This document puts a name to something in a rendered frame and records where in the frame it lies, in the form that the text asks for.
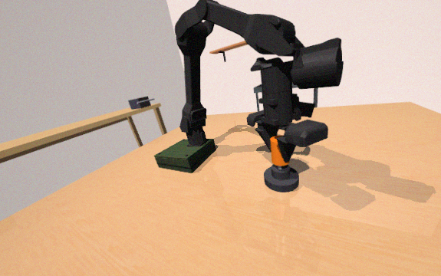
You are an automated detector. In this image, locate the orange cylindrical knob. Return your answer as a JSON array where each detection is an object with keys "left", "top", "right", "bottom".
[{"left": 271, "top": 136, "right": 289, "bottom": 166}]

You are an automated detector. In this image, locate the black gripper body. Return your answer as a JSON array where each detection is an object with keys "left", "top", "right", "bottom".
[{"left": 247, "top": 90, "right": 328, "bottom": 147}]

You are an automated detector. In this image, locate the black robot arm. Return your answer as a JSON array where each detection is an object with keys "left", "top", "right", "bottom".
[{"left": 174, "top": 0, "right": 344, "bottom": 146}]

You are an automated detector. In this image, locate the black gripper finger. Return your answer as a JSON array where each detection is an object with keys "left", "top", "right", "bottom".
[
  {"left": 277, "top": 136, "right": 296, "bottom": 163},
  {"left": 255, "top": 127, "right": 279, "bottom": 152}
]

